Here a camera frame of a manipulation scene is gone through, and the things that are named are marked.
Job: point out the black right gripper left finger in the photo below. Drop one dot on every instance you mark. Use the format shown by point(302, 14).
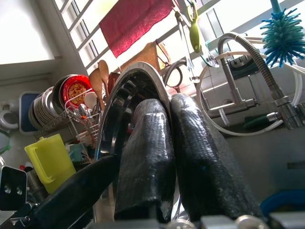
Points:
point(145, 155)

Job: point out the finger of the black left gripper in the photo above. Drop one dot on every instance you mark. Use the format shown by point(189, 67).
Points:
point(76, 183)

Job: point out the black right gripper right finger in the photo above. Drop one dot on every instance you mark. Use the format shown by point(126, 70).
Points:
point(205, 167)

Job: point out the round steel plate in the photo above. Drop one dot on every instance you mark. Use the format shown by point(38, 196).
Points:
point(147, 68)

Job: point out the yellow plastic pitcher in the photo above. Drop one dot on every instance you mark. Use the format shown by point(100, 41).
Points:
point(54, 162)

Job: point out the clear container green rim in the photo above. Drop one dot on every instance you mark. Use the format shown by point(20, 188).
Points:
point(7, 148)

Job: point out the stainless steel sink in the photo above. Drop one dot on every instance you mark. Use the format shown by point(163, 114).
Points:
point(262, 162)

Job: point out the steel cutlery spoon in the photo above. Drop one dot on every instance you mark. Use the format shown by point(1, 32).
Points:
point(82, 109)

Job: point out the white round fixture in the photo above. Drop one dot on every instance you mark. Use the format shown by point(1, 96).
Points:
point(4, 114)

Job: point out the blue cutting board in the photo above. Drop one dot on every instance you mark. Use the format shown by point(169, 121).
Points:
point(25, 114)

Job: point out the white ladle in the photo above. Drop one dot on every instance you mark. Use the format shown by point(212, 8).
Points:
point(90, 99)

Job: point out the dark wooden spatula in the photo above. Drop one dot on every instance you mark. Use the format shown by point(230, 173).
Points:
point(113, 81)

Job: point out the blue plastic bowl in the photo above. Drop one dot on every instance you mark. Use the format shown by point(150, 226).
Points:
point(281, 198)

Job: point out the stacked steel plates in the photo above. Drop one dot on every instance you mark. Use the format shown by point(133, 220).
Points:
point(43, 107)

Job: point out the steel faucet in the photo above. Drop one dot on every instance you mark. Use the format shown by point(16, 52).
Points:
point(234, 83)

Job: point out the wooden spoon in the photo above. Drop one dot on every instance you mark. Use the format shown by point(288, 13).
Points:
point(104, 69)
point(95, 78)

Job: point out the red patterned plate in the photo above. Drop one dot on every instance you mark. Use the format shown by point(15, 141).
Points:
point(76, 91)

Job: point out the green peeler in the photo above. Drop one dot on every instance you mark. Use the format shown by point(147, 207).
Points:
point(194, 35)

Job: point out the red cloth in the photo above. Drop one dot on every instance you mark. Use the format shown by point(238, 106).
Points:
point(133, 23)

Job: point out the white window grille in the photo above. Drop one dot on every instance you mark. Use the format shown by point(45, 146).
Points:
point(78, 23)

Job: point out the blue bottle brush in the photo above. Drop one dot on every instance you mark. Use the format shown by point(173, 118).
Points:
point(283, 38)

